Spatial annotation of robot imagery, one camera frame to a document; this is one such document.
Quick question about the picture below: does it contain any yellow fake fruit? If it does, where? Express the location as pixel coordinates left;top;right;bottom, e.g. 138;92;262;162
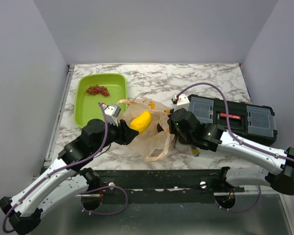
129;111;152;134

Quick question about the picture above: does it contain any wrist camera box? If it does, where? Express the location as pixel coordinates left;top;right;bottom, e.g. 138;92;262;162
102;104;121;126
172;94;190;111

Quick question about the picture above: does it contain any green plastic tray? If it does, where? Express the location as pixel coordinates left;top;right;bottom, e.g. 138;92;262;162
74;73;127;128

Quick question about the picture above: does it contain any orange printed plastic bag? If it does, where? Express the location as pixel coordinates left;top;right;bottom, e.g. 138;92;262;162
117;97;174;162

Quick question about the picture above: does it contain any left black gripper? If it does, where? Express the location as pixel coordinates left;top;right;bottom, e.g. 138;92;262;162
92;117;139;154

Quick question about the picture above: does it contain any purple cable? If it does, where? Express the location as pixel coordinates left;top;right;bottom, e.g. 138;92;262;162
171;82;294;213
2;102;129;233

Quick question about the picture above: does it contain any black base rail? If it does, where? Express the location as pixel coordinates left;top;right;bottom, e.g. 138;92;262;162
75;166;245;205

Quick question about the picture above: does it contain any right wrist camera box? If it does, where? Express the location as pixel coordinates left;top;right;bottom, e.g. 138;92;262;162
172;94;190;111

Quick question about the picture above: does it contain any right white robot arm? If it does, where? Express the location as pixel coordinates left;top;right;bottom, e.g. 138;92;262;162
168;108;294;195

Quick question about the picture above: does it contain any red fake grape bunch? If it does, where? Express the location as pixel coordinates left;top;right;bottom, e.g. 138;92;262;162
86;85;110;96

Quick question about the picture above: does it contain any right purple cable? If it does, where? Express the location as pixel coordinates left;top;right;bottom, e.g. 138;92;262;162
171;82;294;213

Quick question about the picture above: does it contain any small yellow blue connector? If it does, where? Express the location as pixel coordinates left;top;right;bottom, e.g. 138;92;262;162
191;145;200;157

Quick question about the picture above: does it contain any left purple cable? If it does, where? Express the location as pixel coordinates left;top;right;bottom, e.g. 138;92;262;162
2;102;129;233

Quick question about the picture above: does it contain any black tool case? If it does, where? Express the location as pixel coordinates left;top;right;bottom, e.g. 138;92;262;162
188;94;277;146

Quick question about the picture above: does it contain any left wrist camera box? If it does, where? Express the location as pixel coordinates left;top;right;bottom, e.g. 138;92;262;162
102;104;121;126

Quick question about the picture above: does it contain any aluminium extrusion rail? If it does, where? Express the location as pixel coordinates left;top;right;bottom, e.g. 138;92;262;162
31;175;275;198

